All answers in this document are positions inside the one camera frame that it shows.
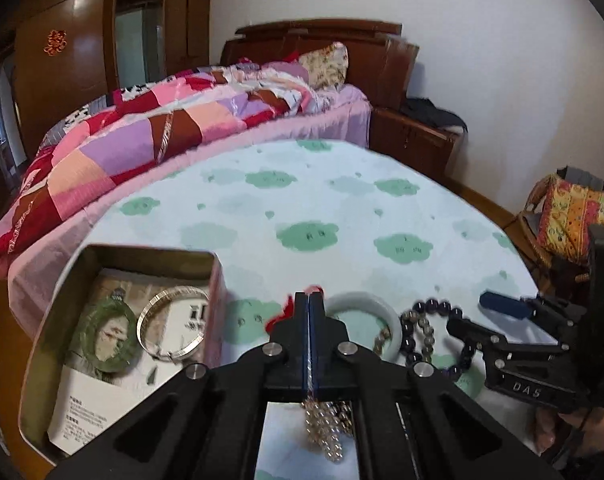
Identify dark purple bead bracelet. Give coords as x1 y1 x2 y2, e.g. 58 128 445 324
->
398 297 479 380

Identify pearl bead necklace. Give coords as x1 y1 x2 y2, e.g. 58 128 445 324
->
301 364 356 463

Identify pale jade bangle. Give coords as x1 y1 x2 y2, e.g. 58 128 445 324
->
325 292 403 362

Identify silver bangle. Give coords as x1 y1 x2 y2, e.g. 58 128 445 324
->
136 285 210 363

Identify red knot cord charm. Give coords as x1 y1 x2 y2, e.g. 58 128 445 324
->
264 284 326 335

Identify green jade bangle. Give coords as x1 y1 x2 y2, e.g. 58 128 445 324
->
65 287 140 382

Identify right hand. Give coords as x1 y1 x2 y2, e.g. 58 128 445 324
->
531 401 604 466

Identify wicker chair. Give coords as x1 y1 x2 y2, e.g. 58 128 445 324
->
512 166 604 296

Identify yellow floral cushion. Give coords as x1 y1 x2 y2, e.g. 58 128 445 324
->
536 176 604 264

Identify paper booklet in tin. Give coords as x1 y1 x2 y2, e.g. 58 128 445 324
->
47 269 210 456

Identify cloud pattern tablecloth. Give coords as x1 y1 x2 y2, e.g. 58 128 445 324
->
75 140 544 479

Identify pink tin box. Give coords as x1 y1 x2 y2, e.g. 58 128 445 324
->
20 245 226 465

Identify wooden nightstand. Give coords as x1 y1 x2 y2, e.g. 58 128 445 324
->
369 107 462 183

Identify dark clothes on nightstand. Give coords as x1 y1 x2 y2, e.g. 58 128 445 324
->
399 98 468 134

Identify pink bed sheet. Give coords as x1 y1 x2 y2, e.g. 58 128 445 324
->
8 86 372 339

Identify wooden bed headboard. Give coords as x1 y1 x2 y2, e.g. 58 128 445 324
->
221 18 419 110

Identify patchwork quilt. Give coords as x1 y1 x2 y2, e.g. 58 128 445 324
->
0 65 330 280

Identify floral pillow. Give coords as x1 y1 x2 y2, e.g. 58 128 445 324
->
297 41 349 90

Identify red double happiness decal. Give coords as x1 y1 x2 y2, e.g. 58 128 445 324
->
44 29 67 56

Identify brown wooden wardrobe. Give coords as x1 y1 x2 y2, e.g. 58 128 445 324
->
0 0 211 212

